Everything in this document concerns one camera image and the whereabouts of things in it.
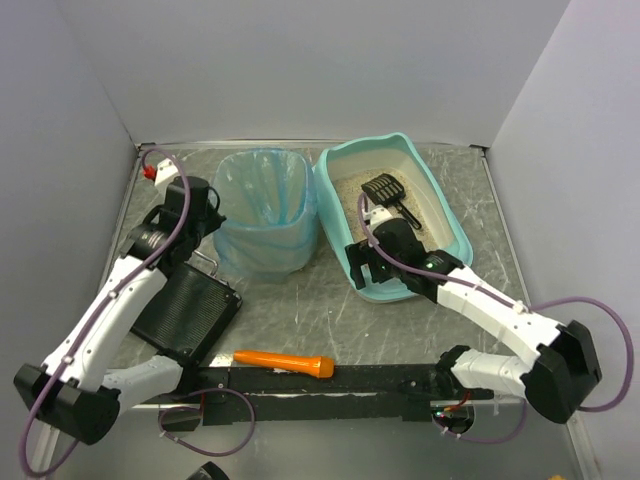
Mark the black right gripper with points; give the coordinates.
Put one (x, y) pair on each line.
(360, 262)

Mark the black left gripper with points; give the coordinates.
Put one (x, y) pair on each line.
(210, 222)

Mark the trash bin with blue bag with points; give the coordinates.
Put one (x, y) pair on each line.
(268, 197)

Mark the black litter scoop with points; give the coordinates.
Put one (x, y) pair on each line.
(386, 190)

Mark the light blue litter box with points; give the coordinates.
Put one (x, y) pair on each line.
(340, 171)

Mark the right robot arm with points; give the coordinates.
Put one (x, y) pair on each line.
(551, 365)

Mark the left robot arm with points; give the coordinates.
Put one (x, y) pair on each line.
(72, 390)

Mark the black ribbed case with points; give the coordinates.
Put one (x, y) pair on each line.
(190, 313)

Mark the orange toy microphone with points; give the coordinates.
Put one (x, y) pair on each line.
(320, 367)

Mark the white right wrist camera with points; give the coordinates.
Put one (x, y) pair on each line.
(375, 217)

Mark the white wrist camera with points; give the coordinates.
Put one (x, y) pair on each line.
(375, 217)
(162, 174)

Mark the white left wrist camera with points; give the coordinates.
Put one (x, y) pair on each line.
(162, 174)

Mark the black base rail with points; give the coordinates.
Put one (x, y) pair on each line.
(405, 391)

